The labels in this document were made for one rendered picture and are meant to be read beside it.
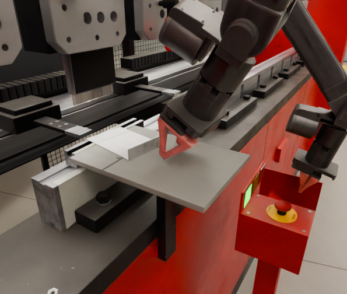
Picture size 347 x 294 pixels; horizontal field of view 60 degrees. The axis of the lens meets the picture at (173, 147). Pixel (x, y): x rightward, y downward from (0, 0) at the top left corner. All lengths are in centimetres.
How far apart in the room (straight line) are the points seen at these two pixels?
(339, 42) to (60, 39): 226
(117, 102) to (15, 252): 58
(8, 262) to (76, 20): 39
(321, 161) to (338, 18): 185
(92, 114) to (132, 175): 47
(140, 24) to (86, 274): 44
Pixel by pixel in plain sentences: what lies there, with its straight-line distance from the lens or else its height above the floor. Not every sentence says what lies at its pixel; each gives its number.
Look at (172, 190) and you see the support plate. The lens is 44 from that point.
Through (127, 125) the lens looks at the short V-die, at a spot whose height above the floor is 99.
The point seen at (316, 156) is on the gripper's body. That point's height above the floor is 92.
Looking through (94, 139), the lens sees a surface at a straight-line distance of 61.
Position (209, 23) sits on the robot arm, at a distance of 40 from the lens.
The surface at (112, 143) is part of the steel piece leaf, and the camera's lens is 58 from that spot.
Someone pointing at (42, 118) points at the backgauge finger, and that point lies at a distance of 75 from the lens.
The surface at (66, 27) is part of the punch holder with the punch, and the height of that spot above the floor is 121.
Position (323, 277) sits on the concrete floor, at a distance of 180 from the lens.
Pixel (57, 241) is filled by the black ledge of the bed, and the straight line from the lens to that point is 57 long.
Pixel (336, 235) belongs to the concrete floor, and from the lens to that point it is 208.
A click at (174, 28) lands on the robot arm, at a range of 42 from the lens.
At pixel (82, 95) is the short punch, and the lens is 57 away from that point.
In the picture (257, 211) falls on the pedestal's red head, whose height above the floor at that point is 78.
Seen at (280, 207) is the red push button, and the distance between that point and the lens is 77.
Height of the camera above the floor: 125
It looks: 26 degrees down
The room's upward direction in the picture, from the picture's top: straight up
